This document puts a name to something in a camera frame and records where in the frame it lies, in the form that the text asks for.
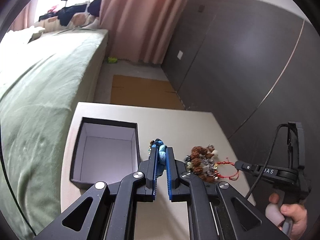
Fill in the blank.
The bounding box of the brown rudraksha bead bracelet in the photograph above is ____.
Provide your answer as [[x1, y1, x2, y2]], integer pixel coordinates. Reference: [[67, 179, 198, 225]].
[[184, 144, 221, 183]]

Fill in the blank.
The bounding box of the black jewelry box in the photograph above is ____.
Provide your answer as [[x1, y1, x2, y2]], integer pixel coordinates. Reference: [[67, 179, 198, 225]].
[[69, 117, 140, 190]]

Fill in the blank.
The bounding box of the person's right hand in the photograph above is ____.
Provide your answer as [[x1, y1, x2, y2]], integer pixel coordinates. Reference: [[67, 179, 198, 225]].
[[265, 193, 308, 239]]

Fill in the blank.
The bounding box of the brown cardboard sheet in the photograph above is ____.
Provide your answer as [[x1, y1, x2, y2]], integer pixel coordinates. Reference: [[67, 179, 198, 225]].
[[110, 75, 184, 110]]

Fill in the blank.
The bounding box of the green object on floor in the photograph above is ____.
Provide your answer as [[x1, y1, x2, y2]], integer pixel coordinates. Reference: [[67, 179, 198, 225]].
[[107, 57, 118, 64]]

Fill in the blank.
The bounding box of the green bed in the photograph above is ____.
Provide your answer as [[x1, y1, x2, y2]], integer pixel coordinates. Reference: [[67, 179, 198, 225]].
[[1, 28, 108, 239]]

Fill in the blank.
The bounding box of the pink curtain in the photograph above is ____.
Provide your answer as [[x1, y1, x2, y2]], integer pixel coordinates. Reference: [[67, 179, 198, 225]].
[[100, 0, 187, 64]]

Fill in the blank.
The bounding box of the pile of clothes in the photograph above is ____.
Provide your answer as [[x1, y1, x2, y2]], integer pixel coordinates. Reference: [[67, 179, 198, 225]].
[[34, 0, 102, 33]]

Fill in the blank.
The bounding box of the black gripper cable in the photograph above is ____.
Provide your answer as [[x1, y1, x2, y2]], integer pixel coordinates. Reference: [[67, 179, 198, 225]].
[[244, 123, 291, 201]]

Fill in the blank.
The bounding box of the white wall socket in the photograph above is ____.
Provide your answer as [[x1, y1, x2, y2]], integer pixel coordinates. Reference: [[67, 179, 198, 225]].
[[177, 50, 183, 60]]

